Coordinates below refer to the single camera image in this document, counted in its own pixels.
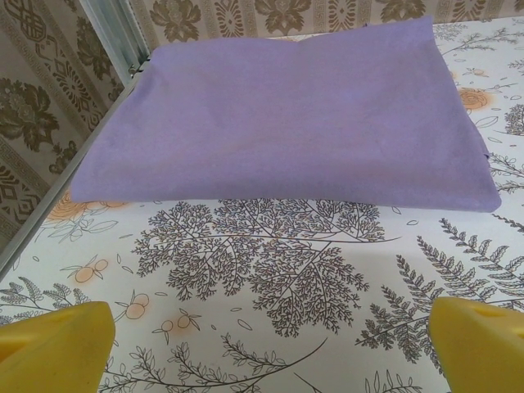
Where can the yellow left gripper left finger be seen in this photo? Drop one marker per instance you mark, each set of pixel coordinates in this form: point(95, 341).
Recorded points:
point(53, 352)

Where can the floral fern print table cover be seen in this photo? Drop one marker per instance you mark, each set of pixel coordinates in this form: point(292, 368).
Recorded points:
point(262, 286)

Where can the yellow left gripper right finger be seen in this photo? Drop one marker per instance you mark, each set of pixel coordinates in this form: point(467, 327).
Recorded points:
point(483, 352)

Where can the aluminium side rail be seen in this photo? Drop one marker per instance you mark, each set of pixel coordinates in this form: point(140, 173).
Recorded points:
point(53, 196)

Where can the aluminium frame post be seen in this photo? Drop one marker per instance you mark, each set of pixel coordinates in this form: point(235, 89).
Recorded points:
point(118, 37)

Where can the purple t-shirt with white print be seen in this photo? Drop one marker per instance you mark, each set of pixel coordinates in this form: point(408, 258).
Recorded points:
point(286, 123)

